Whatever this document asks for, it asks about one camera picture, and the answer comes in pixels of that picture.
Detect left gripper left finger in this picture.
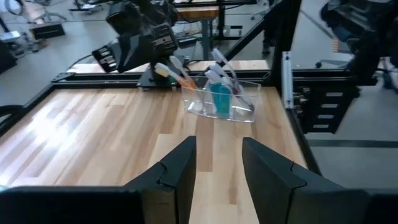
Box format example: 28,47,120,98
0,135,198,224

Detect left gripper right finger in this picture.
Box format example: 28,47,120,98
242,136,398,224

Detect small blue liquid bottle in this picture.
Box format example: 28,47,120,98
208,82,222,116
219,83,233,118

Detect purple and white toothbrush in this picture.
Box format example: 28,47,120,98
208,63,255,111
204,70,246,110
210,48,243,96

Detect clear plastic container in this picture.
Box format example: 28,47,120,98
180,76,262,123

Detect black slotted equipment rack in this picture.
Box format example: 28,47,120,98
292,68,379,135

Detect wooden top metal desk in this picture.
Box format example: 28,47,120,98
174,0,259,60

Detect dark bulky machine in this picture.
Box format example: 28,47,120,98
319,0,398,85

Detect black flat floor box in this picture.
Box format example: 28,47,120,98
30,22,67,40

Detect grey office chair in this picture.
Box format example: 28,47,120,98
4,0,68,26

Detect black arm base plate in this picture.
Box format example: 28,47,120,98
136,66,182,92

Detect silver metal bracket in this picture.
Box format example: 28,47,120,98
280,50,295,110

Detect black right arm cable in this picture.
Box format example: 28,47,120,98
66,53,95,72

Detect black cable loop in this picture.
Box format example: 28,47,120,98
0,105,24,129

